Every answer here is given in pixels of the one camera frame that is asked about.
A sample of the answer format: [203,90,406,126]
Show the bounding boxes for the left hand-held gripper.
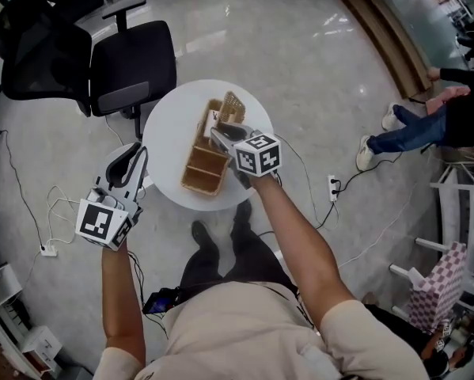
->
[75,145,150,252]

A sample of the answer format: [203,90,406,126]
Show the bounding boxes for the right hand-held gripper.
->
[209,120,282,190]

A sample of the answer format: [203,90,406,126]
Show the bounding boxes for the woven wicker box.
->
[180,90,248,199]

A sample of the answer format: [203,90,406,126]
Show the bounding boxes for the person's left forearm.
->
[100,238,147,367]

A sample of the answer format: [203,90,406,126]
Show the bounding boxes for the person's right forearm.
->
[249,171,359,334]

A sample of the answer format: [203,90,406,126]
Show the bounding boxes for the white cardboard box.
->
[20,324,64,374]

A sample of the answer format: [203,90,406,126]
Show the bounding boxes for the pink checkered box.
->
[407,241,469,331]

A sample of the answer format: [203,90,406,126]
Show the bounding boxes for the person's black right shoe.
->
[233,199,254,226]

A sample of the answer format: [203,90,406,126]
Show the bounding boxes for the person's black shoe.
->
[191,220,218,257]
[233,199,254,226]

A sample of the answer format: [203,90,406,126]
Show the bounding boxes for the black office chair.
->
[0,0,179,140]

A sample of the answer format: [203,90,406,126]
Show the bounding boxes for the person's black left shoe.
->
[191,220,218,257]

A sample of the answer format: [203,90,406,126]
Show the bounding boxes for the person's black trousers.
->
[178,220,298,305]

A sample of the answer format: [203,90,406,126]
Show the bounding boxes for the black device at waist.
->
[141,287,181,317]

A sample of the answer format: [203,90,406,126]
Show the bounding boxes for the white storage shelf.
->
[0,262,25,313]

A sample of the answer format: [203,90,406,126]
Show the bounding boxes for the person's beige shirt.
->
[93,279,430,380]

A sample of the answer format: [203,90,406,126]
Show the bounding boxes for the white metal rack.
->
[389,161,474,320]

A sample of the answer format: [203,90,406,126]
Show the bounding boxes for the looped white cable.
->
[45,184,84,249]

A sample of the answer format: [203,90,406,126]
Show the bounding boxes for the thin black floor cable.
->
[0,129,48,249]

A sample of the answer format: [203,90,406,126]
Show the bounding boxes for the black power strip cable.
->
[313,150,404,231]

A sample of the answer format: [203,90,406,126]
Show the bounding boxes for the long white floor cable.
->
[338,194,416,269]

